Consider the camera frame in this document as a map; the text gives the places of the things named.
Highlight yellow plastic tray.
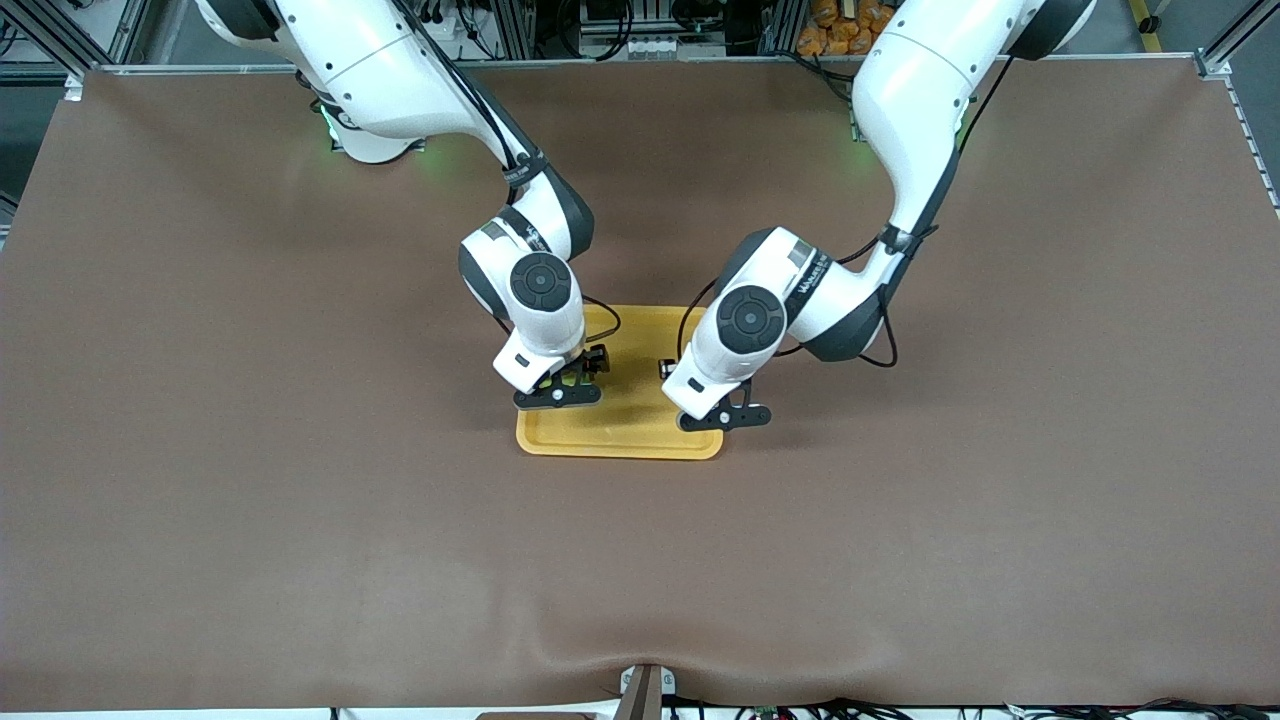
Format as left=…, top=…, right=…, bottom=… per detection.
left=516, top=304, right=724, bottom=461

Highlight brown table mat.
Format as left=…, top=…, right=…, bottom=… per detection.
left=0, top=55, right=1280, bottom=713

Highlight white power strip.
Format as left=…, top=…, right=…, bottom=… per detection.
left=418, top=0, right=477, bottom=43

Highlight pile of orange items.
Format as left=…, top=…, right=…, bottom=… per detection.
left=795, top=0, right=901, bottom=57

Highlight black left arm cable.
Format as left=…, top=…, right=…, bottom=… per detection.
left=678, top=55, right=1013, bottom=371

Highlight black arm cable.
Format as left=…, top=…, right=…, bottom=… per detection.
left=678, top=55, right=1013, bottom=371
left=395, top=0, right=623, bottom=346

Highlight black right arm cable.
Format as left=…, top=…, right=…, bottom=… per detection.
left=395, top=0, right=623, bottom=346

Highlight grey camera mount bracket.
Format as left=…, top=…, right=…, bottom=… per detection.
left=618, top=665, right=677, bottom=720

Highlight aluminium frame strut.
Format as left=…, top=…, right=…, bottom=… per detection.
left=1195, top=0, right=1280, bottom=83
left=483, top=0, right=537, bottom=59
left=105, top=0, right=153, bottom=65

